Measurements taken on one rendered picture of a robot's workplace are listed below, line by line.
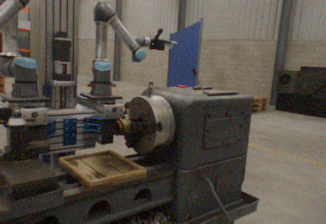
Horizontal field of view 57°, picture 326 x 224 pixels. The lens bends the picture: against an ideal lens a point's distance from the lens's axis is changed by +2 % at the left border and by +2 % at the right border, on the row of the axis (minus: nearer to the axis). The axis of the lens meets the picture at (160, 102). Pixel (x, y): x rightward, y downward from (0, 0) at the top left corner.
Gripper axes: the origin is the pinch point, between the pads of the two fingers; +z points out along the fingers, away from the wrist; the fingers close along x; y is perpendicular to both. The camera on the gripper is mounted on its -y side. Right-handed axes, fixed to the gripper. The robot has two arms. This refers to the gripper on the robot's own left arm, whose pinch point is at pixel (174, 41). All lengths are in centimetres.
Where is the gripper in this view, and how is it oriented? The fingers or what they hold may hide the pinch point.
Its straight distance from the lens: 236.7
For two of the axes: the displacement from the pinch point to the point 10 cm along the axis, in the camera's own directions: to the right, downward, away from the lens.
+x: 2.7, 2.9, -9.2
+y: -1.0, 9.6, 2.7
